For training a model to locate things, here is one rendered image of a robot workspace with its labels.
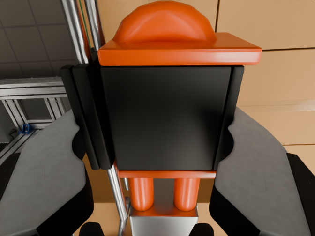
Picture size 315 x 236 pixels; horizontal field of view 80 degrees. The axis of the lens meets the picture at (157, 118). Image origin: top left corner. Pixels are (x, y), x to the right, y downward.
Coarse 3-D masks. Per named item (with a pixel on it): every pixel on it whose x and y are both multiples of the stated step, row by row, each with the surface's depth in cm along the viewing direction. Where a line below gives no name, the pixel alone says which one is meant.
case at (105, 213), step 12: (84, 156) 51; (96, 180) 44; (108, 180) 44; (120, 180) 44; (204, 180) 43; (96, 192) 41; (108, 192) 41; (204, 192) 40; (96, 204) 39; (108, 204) 39; (204, 204) 39; (96, 216) 42; (108, 216) 41; (204, 216) 41; (108, 228) 44; (216, 228) 43
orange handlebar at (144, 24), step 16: (160, 0) 9; (128, 16) 10; (144, 16) 9; (160, 16) 9; (176, 16) 9; (192, 16) 9; (128, 32) 9; (144, 32) 9; (160, 32) 9; (176, 32) 9; (192, 32) 9; (208, 32) 9; (144, 192) 16; (176, 192) 16; (192, 192) 16; (144, 208) 17; (192, 208) 17
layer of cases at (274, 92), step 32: (128, 0) 54; (192, 0) 54; (224, 0) 54; (256, 0) 54; (288, 0) 54; (256, 32) 58; (288, 32) 58; (256, 64) 63; (288, 64) 63; (256, 96) 69; (288, 96) 69; (288, 128) 76
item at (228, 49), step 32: (224, 32) 12; (128, 64) 9; (160, 64) 9; (192, 64) 9; (224, 64) 9; (128, 96) 10; (160, 96) 9; (192, 96) 9; (224, 96) 9; (128, 128) 11; (160, 128) 10; (192, 128) 10; (224, 128) 10; (128, 160) 12; (160, 160) 12; (192, 160) 12
